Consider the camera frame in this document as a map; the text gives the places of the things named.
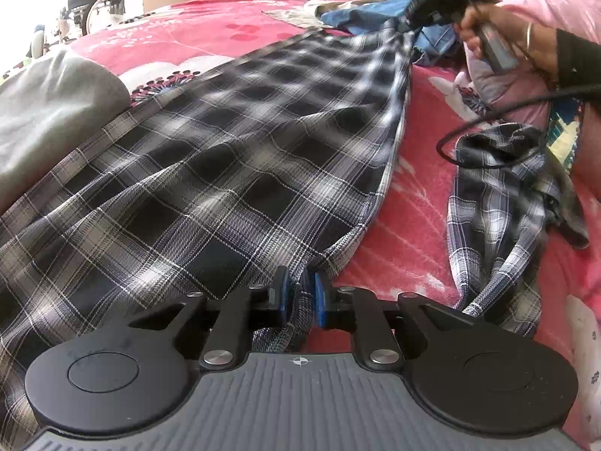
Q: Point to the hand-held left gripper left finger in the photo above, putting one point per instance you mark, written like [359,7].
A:
[281,301]

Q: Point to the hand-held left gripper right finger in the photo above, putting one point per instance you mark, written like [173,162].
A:
[321,301]

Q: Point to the black white plaid pants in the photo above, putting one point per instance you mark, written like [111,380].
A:
[225,174]

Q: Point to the person's right hand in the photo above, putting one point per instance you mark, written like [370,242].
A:
[535,42]

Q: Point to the blue denim garment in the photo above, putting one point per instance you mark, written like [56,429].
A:
[375,11]

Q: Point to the pink floral blanket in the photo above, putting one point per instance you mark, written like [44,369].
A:
[422,206]

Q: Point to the grey patterned cloth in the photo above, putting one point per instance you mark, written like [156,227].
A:
[291,11]

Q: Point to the colourful printed cloth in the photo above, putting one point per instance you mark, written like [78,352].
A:
[563,136]

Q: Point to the grey folded sweatshirt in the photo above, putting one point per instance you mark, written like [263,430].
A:
[51,103]

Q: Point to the green padded headrest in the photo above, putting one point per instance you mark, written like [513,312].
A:
[37,40]

